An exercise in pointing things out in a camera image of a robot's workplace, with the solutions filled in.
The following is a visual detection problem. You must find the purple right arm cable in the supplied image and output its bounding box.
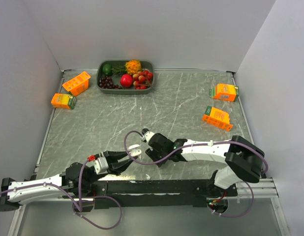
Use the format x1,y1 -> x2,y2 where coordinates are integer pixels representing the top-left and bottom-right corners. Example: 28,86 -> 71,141
123,130 -> 269,218

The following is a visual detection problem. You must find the dark grape bunch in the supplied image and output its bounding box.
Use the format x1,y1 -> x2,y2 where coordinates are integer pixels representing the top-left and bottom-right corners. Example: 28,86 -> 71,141
98,75 -> 121,89

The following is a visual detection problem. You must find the red lychee bunch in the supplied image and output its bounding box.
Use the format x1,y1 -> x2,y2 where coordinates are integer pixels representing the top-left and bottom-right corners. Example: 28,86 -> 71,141
132,70 -> 154,89

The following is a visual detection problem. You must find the orange green box left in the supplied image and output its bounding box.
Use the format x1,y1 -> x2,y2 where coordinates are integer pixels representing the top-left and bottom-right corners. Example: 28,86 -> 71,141
51,93 -> 77,110

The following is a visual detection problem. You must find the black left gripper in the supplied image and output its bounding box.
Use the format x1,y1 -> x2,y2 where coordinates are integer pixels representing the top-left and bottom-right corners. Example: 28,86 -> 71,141
84,150 -> 137,185

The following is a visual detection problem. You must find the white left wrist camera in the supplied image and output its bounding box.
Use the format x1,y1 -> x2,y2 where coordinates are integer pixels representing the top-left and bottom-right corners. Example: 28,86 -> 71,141
88,154 -> 109,175

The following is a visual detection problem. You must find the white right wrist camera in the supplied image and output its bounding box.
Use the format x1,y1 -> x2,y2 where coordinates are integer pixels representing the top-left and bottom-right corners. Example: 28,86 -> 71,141
142,131 -> 155,143

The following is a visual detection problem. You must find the green lime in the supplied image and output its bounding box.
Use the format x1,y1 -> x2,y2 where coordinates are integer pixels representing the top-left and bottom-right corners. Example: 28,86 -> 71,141
102,64 -> 113,76

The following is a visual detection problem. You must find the red apple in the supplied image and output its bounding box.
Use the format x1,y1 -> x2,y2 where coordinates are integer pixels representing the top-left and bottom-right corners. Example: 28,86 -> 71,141
120,74 -> 133,88

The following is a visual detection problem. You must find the green leafy sprig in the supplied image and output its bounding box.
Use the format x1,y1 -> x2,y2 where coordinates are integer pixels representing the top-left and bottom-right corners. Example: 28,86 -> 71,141
112,65 -> 128,75

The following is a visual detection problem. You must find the aluminium frame rail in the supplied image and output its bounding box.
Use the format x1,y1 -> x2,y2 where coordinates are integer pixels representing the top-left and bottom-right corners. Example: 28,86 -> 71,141
236,178 -> 279,199

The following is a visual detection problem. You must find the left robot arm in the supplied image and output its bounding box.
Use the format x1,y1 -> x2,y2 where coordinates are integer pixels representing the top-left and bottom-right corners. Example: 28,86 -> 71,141
0,151 -> 133,212

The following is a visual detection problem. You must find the orange box back right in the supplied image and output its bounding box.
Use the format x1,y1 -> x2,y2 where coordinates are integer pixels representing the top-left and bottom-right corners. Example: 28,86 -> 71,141
209,83 -> 239,102

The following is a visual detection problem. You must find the orange box back left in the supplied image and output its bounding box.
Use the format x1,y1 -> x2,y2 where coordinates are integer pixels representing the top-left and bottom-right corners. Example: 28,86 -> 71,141
62,71 -> 91,96

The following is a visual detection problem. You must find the black earbud charging case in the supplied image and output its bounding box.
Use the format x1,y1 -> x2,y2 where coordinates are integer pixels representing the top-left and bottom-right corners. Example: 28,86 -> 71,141
142,128 -> 149,135

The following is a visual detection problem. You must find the white earbud charging case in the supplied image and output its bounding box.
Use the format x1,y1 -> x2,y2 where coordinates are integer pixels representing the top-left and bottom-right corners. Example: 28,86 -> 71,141
128,144 -> 142,158

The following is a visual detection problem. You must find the grey-green fruit tray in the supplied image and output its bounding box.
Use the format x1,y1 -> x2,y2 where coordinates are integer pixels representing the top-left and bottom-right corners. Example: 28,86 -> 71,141
96,59 -> 155,95

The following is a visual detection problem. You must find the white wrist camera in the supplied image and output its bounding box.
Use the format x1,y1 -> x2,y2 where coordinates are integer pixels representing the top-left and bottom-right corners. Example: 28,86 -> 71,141
88,154 -> 109,175
142,131 -> 155,143

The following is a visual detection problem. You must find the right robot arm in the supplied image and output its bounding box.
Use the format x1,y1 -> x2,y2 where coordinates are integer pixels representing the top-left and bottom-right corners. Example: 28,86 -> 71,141
142,129 -> 264,198

